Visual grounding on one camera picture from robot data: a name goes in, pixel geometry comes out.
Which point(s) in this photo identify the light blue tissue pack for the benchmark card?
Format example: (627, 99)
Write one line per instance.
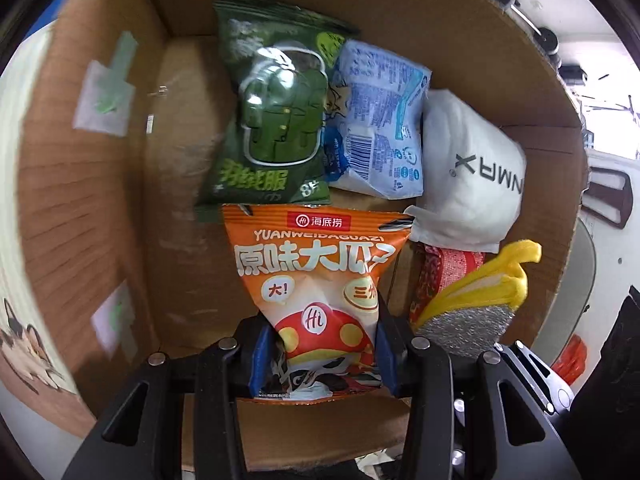
(373, 135)

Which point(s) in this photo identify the yellow silver scrub sponge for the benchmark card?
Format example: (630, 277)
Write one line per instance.
(470, 315)

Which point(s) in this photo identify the orange sunflower seed bag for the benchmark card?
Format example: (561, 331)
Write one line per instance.
(313, 272)

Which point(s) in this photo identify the green snack bag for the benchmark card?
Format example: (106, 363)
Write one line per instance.
(280, 59)

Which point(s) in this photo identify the grey round chair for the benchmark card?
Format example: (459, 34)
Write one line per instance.
(572, 298)

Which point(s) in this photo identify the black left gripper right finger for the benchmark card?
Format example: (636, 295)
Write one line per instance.
(501, 415)

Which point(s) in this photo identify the striped cat table mat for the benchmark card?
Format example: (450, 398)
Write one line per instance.
(31, 368)

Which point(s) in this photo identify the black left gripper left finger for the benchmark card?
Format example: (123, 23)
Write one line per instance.
(169, 410)

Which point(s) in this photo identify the white NMAX soft pouch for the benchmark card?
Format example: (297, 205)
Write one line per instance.
(473, 179)

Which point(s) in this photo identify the red patterned packet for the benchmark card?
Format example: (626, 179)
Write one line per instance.
(440, 267)

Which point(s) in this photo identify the open cardboard milk box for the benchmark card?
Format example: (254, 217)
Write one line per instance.
(131, 100)

